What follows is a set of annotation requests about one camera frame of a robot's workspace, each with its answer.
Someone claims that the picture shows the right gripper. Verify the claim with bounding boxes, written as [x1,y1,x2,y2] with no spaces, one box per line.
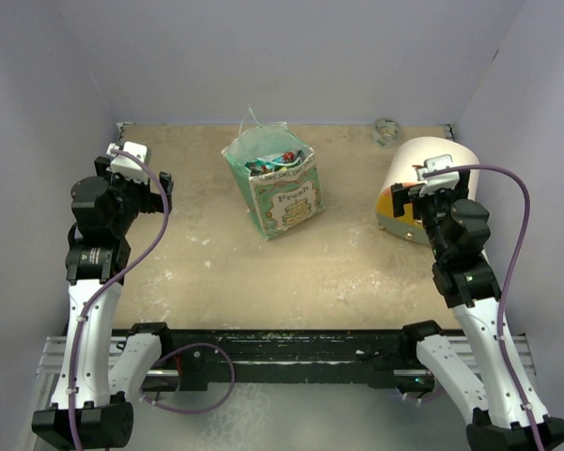
[392,182,469,260]

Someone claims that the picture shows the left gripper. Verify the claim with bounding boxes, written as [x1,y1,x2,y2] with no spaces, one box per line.
[94,157,171,236]

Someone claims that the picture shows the teal Fox's candy bag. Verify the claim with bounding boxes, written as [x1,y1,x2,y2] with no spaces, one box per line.
[244,150,305,177]

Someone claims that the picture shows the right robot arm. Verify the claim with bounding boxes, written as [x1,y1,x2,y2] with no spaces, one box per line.
[390,171,564,450]

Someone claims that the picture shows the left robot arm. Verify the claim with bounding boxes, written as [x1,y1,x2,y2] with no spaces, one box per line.
[31,150,175,450]

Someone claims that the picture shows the green cake paper bag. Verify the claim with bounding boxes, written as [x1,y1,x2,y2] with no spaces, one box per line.
[222,110,324,240]

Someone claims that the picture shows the white cylinder striped lid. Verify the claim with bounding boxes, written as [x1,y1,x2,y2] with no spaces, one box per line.
[375,136,479,244]

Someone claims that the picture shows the grey tape roll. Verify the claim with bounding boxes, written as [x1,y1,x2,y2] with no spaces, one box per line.
[371,117,401,148]

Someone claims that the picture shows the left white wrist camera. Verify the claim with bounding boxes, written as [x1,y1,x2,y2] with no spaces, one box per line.
[106,141,150,184]

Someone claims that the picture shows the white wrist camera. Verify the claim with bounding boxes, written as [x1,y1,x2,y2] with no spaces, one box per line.
[415,154,460,197]
[106,141,150,184]

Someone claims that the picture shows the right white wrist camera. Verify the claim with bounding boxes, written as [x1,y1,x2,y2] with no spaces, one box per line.
[415,154,460,197]

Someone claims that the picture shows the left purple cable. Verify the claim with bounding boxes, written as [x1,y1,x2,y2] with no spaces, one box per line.
[68,150,237,451]

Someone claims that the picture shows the aluminium rail right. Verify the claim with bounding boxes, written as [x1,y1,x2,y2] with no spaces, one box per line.
[450,334,536,377]

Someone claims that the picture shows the black front frame rail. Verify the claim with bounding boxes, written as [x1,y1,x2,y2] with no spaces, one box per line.
[117,321,455,392]

